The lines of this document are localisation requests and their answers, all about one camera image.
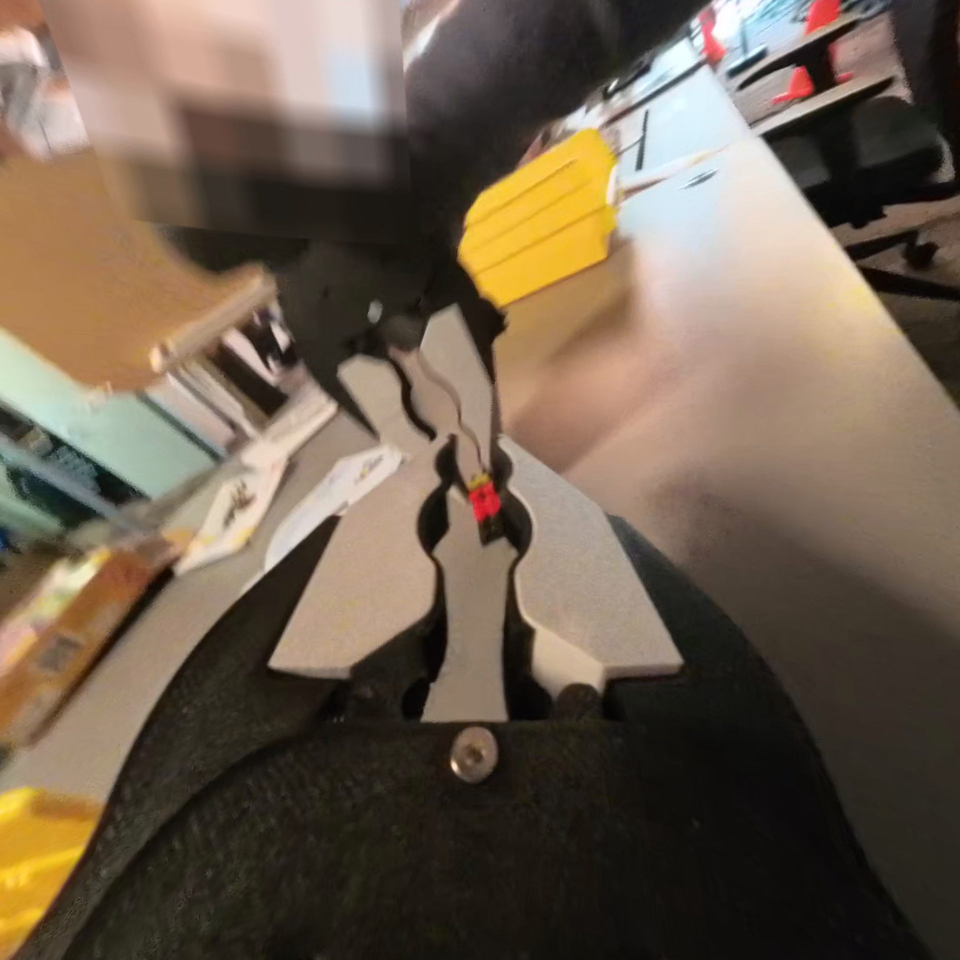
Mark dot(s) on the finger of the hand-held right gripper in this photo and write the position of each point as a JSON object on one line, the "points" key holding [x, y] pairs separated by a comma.
{"points": [[375, 390], [461, 360]]}

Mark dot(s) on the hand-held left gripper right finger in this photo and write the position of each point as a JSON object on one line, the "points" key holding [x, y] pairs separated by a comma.
{"points": [[600, 592]]}

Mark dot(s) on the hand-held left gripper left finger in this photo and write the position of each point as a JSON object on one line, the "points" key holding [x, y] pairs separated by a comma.
{"points": [[360, 592]]}

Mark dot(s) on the black red yellow lego assembly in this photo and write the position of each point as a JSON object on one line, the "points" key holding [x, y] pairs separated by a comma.
{"points": [[486, 499]]}

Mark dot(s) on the cardboard lego box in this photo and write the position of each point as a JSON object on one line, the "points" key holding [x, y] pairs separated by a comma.
{"points": [[67, 630]]}

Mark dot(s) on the light blue instruction booklet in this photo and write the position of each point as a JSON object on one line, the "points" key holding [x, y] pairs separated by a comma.
{"points": [[337, 480]]}

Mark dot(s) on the white picture-cover instruction booklet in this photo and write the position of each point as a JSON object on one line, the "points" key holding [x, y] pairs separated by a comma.
{"points": [[232, 510]]}

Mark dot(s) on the yellow plastic bin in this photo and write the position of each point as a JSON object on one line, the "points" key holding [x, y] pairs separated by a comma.
{"points": [[532, 217], [37, 862]]}

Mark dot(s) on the orange traffic cone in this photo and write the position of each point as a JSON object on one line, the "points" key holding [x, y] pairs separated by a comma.
{"points": [[823, 15], [712, 34], [793, 86]]}

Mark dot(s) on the black office chair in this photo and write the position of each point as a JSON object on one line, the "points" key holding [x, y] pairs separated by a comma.
{"points": [[862, 165]]}

